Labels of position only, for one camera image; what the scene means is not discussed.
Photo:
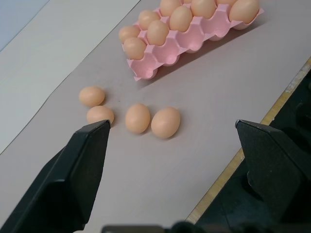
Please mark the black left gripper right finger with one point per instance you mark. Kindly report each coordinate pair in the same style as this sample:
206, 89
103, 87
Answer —
272, 160

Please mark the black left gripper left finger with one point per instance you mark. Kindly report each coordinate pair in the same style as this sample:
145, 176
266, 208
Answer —
63, 174

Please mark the pink plastic egg tray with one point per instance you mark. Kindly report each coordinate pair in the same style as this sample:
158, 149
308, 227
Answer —
184, 41

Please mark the tan egg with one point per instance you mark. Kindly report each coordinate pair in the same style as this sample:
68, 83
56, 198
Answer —
99, 114
165, 122
134, 48
147, 19
244, 11
137, 118
202, 7
157, 32
128, 32
91, 96
180, 18
169, 6

